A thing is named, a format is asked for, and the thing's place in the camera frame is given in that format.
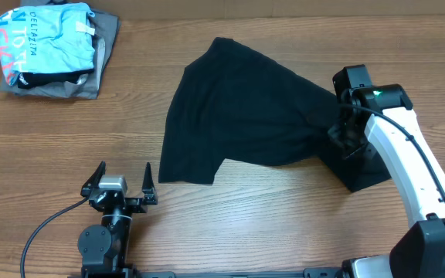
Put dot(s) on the black t-shirt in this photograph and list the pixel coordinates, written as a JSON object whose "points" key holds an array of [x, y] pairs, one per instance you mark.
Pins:
{"points": [[236, 103]]}

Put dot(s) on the black folded garment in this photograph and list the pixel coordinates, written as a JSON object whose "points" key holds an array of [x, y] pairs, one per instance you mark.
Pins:
{"points": [[31, 80]]}

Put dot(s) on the light blue folded t-shirt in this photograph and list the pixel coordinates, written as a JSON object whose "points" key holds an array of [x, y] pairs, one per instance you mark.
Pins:
{"points": [[46, 39]]}

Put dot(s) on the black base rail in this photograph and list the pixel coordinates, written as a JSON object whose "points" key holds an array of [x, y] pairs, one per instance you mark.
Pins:
{"points": [[324, 272]]}

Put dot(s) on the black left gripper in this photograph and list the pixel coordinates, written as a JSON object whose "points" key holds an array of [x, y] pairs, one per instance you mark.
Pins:
{"points": [[140, 205]]}

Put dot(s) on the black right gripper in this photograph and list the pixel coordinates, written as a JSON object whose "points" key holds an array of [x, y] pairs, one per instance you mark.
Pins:
{"points": [[346, 136]]}

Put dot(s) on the grey folded garment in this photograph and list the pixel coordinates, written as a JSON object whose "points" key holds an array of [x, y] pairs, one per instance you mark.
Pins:
{"points": [[107, 27]]}

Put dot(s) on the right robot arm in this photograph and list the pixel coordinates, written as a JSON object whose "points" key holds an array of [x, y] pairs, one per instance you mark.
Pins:
{"points": [[381, 120]]}

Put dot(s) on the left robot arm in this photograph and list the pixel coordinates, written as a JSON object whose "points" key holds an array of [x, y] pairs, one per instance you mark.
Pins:
{"points": [[104, 247]]}

